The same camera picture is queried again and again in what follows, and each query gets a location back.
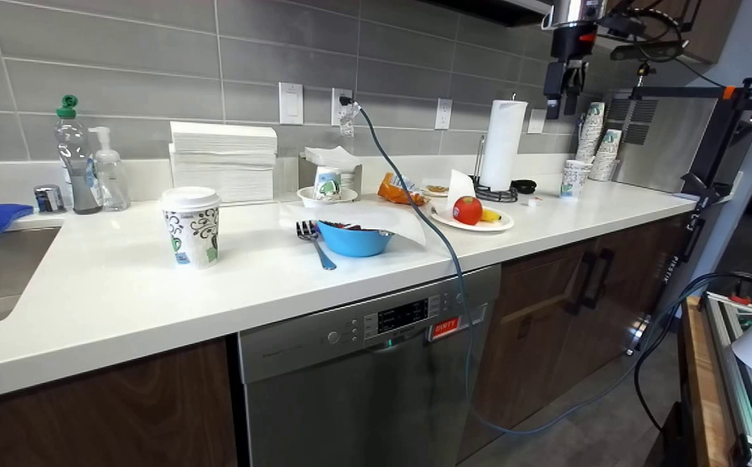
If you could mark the dark wood cabinet door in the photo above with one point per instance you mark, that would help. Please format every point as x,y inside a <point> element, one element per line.
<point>107,415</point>
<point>527,346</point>
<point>637,261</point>

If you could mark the short stack of paper cups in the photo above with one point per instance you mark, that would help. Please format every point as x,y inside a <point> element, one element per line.
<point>609,154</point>

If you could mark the blue bowl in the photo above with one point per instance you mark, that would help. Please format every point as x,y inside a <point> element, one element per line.
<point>352,241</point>

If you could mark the white light switch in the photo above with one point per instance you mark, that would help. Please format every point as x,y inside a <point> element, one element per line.
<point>290,101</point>

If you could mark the grey metal stand post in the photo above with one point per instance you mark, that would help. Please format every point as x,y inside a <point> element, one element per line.
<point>727,209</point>

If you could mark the wooden cart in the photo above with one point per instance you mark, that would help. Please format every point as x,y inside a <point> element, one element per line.
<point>702,389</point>

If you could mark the clear soap dispenser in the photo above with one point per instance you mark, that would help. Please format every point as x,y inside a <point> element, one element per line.
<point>112,176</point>

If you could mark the yellow banana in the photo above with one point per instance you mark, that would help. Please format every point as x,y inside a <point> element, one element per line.
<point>490,215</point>

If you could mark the stack of white napkins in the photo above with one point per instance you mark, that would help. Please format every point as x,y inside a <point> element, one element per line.
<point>224,159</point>

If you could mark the metal fork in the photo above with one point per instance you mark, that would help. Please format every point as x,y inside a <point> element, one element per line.
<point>313,241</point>

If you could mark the lidded green print paper cup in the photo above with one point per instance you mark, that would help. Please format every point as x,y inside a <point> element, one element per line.
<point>191,228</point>

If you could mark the white paper plate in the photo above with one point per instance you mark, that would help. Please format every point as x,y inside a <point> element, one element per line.
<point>443,219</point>

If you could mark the green cap dish soap bottle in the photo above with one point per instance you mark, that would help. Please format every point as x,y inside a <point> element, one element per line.
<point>79,163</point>

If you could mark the small black lid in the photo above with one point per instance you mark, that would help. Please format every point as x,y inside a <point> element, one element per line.
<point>523,185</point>

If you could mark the dark range hood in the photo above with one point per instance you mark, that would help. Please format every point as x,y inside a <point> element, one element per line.
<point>495,9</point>

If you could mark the black camera stand frame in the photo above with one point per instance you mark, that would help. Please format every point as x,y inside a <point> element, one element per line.
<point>720,113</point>

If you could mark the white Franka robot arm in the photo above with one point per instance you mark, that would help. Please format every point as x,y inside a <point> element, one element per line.
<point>578,11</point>

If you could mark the stainless steel dishwasher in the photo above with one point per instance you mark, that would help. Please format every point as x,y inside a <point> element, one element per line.
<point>365,379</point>

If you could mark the white wall outlet with plug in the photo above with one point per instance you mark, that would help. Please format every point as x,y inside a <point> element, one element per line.
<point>339,104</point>

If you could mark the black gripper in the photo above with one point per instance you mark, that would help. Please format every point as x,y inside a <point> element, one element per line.
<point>573,43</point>

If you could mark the short printed paper cup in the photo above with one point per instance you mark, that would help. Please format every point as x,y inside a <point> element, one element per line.
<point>573,179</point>

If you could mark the steel sink basin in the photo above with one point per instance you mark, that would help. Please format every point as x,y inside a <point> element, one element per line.
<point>0,274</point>

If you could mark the crumpled white tissue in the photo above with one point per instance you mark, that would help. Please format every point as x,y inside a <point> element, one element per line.
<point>333,155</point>

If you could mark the tall stack of paper cups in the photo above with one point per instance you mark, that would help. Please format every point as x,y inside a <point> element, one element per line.
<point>591,130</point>

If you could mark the small metal faucet knob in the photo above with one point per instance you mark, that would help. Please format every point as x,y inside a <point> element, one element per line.
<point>48,198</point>

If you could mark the small printed mug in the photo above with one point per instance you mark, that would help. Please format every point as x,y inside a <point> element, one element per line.
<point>329,181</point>

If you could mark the white paper towel roll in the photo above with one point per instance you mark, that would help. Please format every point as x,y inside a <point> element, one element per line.
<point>504,143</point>

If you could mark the white saucer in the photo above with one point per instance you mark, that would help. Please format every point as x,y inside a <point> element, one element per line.
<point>308,198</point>

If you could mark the red apple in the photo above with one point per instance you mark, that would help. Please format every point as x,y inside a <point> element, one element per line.
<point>468,211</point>

